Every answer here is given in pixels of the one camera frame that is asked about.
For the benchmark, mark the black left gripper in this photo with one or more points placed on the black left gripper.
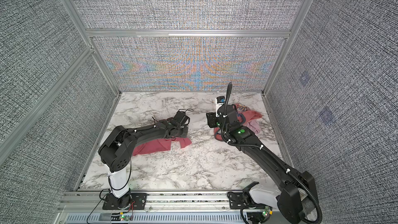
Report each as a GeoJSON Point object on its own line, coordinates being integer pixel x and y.
{"type": "Point", "coordinates": [185, 132]}

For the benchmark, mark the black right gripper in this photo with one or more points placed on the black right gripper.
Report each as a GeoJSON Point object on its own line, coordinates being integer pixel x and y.
{"type": "Point", "coordinates": [211, 119]}

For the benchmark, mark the red shirt navy trim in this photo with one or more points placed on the red shirt navy trim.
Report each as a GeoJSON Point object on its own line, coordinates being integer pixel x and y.
{"type": "Point", "coordinates": [248, 116]}

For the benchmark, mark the dark pink cloth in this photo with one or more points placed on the dark pink cloth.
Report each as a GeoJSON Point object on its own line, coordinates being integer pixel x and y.
{"type": "Point", "coordinates": [160, 145]}

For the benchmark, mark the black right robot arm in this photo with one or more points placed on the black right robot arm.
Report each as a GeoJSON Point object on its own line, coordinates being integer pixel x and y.
{"type": "Point", "coordinates": [298, 199]}

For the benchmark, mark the striped grey yellow cloth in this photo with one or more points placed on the striped grey yellow cloth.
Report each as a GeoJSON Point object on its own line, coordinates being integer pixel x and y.
{"type": "Point", "coordinates": [242, 108]}

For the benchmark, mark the light pink cloth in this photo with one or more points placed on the light pink cloth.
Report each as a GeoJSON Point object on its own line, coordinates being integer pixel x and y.
{"type": "Point", "coordinates": [254, 126]}

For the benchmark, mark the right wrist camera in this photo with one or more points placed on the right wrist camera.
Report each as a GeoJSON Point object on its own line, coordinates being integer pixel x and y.
{"type": "Point", "coordinates": [219, 102]}

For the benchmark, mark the aluminium frame crossbar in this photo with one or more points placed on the aluminium frame crossbar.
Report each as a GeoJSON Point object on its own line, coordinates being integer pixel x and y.
{"type": "Point", "coordinates": [186, 33]}

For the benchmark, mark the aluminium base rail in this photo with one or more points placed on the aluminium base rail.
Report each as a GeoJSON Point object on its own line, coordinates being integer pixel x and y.
{"type": "Point", "coordinates": [85, 206]}

